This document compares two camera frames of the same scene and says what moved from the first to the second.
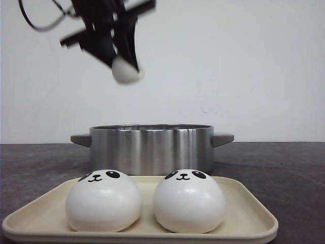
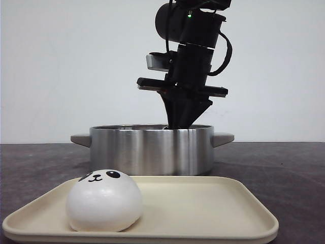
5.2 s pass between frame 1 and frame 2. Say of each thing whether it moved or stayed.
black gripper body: moved
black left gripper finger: moved
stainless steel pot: stayed
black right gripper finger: moved
